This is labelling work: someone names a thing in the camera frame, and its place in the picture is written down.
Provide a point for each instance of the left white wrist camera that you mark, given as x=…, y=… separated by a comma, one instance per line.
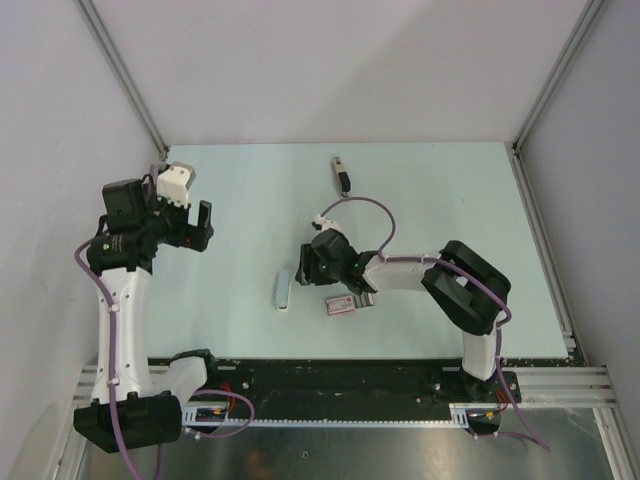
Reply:
x=172, y=184

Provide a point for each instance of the red staple box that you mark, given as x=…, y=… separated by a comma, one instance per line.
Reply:
x=349, y=303

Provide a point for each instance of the grey slotted cable duct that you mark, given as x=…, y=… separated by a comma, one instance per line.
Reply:
x=199, y=417

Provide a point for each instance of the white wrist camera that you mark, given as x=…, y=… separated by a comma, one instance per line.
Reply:
x=321, y=223
x=172, y=184

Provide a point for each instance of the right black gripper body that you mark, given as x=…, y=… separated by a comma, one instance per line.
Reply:
x=314, y=270

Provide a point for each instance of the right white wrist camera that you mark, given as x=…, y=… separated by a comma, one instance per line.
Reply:
x=321, y=223

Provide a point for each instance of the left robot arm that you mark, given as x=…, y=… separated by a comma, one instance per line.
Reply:
x=127, y=408

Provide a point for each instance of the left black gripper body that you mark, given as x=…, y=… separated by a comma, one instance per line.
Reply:
x=170, y=225

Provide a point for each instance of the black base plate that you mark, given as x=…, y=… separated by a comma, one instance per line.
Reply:
x=371, y=390

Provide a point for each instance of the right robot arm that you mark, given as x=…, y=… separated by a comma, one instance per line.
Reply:
x=471, y=292

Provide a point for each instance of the black and cream stapler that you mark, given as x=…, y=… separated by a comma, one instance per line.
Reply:
x=341, y=176

